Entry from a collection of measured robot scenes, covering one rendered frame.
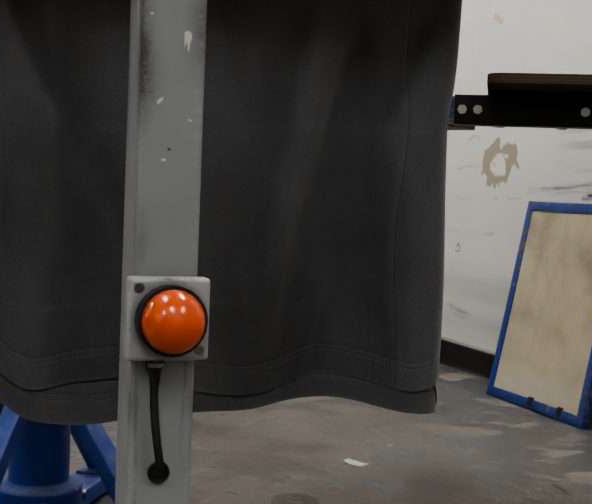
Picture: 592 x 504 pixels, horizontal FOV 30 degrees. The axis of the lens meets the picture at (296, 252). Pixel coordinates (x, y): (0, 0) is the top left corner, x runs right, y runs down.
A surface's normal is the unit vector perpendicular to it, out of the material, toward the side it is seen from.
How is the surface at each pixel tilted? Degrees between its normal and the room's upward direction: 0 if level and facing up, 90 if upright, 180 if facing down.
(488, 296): 90
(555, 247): 80
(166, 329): 99
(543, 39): 90
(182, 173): 90
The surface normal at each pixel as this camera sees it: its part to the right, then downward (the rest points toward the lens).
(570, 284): -0.92, -0.20
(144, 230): 0.33, 0.07
